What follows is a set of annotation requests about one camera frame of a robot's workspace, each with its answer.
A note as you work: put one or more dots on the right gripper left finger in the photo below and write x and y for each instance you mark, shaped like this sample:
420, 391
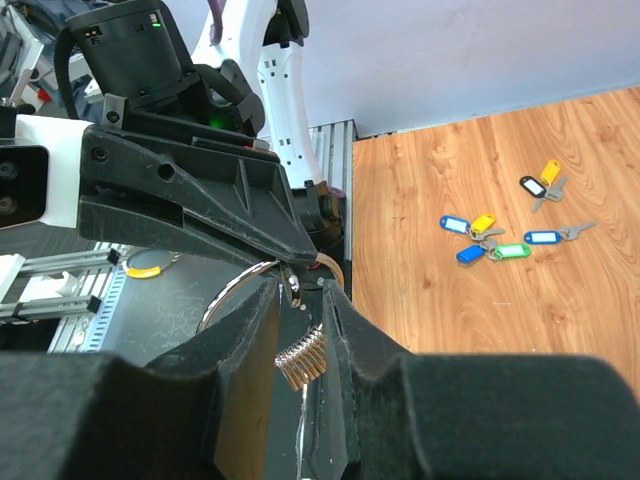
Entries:
198, 411

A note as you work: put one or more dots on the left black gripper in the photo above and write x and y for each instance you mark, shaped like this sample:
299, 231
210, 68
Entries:
229, 201

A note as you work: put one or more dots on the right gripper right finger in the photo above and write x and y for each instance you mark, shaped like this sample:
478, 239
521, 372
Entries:
399, 415

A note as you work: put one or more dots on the silver metal keyring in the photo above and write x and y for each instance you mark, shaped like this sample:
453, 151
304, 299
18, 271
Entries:
304, 360

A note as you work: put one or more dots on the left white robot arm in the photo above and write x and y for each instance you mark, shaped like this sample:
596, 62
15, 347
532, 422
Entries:
134, 50

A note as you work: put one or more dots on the dark blue key tag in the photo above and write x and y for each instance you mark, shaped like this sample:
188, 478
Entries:
470, 254

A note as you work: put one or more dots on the green key tag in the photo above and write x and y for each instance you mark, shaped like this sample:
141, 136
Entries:
513, 250

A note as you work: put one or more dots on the yellow key tag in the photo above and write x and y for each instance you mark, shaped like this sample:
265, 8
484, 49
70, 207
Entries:
550, 172
481, 224

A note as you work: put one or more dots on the light blue key tag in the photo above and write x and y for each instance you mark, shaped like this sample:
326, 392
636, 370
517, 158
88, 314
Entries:
543, 237

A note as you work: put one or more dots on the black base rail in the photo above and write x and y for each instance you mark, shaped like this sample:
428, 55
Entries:
145, 318

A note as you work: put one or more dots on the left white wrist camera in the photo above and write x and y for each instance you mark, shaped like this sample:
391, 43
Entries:
40, 169

